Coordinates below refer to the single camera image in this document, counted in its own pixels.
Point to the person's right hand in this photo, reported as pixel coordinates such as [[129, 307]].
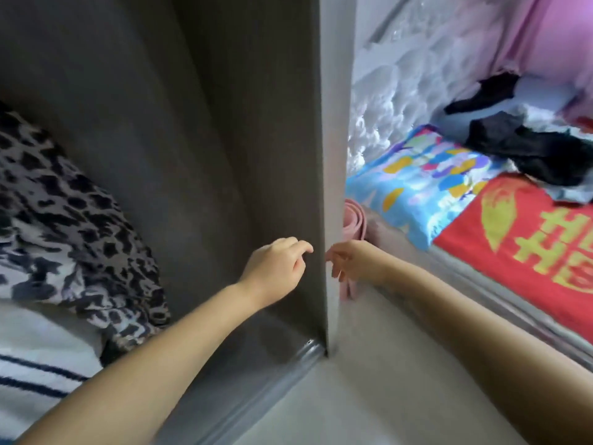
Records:
[[363, 262]]

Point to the person's left hand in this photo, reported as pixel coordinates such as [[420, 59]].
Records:
[[273, 271]]

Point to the grey wardrobe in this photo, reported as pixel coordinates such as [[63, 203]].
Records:
[[185, 134]]

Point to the pile of mixed clothes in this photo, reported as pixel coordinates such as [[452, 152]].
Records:
[[537, 148]]

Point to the black white patterned garment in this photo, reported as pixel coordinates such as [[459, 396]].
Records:
[[65, 227]]

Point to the white jacket with navy stripes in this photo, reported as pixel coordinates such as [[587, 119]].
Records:
[[42, 375]]

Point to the person's right forearm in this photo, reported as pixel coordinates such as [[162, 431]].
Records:
[[491, 347]]

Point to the person's left forearm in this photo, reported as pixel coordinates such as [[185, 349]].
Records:
[[139, 375]]

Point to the pink fabric item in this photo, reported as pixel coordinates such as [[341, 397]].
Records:
[[353, 222]]

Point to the blue patterned pillow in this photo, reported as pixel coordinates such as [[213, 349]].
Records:
[[426, 185]]

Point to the red and yellow blanket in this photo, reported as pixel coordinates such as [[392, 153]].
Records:
[[528, 245]]

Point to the white tufted headboard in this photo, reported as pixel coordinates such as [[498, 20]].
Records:
[[408, 78]]

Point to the pale blue pillow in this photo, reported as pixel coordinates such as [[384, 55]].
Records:
[[547, 92]]

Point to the wide pink curtain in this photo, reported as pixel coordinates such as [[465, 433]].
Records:
[[556, 37]]

